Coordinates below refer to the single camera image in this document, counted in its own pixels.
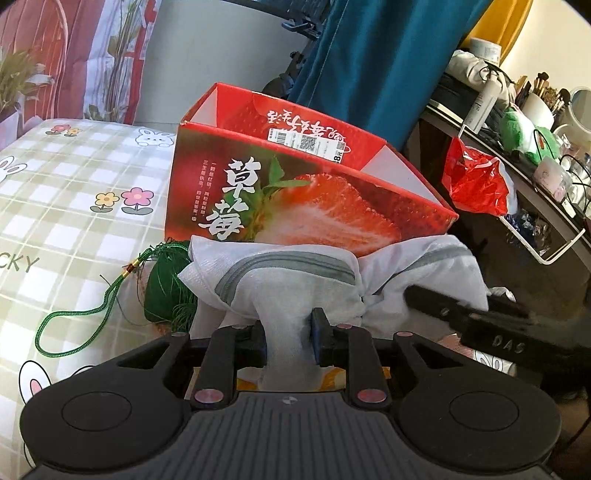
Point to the bunch of makeup brushes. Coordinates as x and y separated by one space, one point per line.
545 87

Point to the red strawberry cardboard box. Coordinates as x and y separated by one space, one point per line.
323 217

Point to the round white mirror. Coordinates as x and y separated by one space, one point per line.
581 104

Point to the white grey cloth garment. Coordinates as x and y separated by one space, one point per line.
286 286

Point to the red plastic bag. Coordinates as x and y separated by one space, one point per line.
471 184

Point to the white plastic bag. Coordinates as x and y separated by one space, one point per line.
510 189

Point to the black desk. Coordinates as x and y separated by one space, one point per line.
545 203

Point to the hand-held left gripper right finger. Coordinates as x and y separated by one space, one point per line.
317 337

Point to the white brush holder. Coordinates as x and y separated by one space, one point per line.
538 110

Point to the yellow curtain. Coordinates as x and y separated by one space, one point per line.
512 23

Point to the printed wall cloth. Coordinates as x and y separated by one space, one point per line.
92 55

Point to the green tassel knot ornament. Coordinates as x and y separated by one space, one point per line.
161 286

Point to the dark zip case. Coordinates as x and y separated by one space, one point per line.
450 92

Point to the black tripod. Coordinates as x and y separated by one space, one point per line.
279 87

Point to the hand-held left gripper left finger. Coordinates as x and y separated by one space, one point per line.
261 344

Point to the teal curtain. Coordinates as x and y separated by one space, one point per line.
392 69

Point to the clear plastic jar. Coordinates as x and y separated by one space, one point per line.
551 177

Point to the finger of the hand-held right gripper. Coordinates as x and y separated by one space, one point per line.
429 300

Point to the green plush toy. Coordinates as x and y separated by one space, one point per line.
547 138

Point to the blue patterned bag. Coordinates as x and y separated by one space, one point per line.
524 221

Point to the white spray bottle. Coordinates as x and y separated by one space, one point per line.
480 106

